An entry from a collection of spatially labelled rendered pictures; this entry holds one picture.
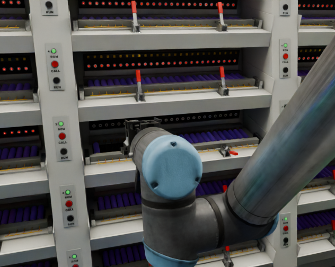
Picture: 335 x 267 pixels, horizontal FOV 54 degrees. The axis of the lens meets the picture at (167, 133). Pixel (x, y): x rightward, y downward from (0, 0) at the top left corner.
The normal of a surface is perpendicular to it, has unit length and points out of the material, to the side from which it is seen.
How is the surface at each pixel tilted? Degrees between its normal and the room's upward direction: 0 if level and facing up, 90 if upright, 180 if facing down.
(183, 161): 85
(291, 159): 114
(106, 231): 21
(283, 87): 90
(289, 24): 90
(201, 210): 35
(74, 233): 90
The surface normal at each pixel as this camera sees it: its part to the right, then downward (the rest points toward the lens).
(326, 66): -0.97, -0.07
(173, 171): 0.25, 0.04
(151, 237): -0.68, 0.14
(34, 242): 0.04, -0.88
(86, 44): 0.26, 0.47
